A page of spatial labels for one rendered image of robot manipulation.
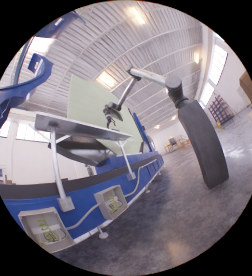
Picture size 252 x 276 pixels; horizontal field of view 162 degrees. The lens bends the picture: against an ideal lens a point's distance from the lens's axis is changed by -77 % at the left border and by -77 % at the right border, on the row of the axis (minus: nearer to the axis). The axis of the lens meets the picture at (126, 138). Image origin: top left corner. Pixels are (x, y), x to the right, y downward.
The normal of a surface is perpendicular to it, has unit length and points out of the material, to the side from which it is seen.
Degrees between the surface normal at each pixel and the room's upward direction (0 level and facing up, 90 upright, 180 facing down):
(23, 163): 90
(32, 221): 90
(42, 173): 90
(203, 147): 90
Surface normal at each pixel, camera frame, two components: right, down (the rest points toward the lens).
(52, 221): 0.79, -0.45
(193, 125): -0.54, -0.09
